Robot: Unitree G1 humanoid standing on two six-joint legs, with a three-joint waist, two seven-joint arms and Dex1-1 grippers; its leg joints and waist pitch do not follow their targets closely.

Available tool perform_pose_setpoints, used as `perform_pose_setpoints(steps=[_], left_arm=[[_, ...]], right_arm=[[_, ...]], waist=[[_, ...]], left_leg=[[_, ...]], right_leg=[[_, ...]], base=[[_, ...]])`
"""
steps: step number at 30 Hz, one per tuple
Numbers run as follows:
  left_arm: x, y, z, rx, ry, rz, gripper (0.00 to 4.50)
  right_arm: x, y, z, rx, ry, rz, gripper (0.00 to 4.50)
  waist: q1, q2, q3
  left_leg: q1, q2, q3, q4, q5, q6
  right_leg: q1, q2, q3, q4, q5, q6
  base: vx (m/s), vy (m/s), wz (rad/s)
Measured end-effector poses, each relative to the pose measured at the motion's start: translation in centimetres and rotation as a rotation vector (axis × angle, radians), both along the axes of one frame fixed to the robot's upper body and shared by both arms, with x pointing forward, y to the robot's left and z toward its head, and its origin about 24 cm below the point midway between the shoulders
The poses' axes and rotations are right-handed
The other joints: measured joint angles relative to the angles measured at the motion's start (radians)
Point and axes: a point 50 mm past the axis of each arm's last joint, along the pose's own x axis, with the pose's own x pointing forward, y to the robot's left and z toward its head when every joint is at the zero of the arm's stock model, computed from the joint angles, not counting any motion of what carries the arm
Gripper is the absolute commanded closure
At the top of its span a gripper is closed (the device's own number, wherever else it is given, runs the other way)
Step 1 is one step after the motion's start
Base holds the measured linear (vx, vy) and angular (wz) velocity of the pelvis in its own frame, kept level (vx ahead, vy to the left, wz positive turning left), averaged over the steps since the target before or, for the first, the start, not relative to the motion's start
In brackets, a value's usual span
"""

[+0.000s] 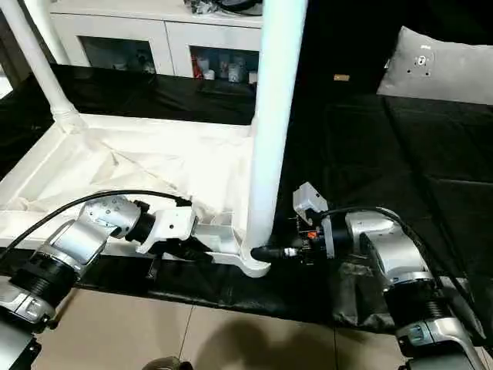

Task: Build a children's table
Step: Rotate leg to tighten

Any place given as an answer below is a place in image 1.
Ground white plastic table leg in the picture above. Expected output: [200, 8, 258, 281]
[0, 0, 85, 135]
[245, 0, 310, 251]

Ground white plastic table top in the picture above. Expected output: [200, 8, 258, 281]
[0, 111, 273, 280]

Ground black left wrist camera cable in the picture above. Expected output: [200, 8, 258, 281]
[0, 189, 193, 264]

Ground grey rounded bag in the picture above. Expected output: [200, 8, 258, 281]
[218, 0, 266, 15]

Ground dark clutter pile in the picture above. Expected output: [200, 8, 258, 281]
[183, 0, 217, 15]

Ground grey cushion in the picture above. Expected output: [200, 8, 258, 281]
[375, 25, 493, 108]

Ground white door frame post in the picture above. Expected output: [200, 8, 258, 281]
[36, 0, 75, 66]

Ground black furniture with gold label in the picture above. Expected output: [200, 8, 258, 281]
[292, 0, 493, 98]

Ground black metal support rod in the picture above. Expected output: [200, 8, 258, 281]
[48, 287, 79, 333]

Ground white sideboard with glass doors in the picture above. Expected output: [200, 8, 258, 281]
[49, 0, 267, 81]

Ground grey-brown curtain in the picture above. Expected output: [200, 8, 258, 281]
[0, 21, 25, 102]

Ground black work mat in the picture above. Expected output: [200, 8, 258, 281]
[0, 63, 493, 346]

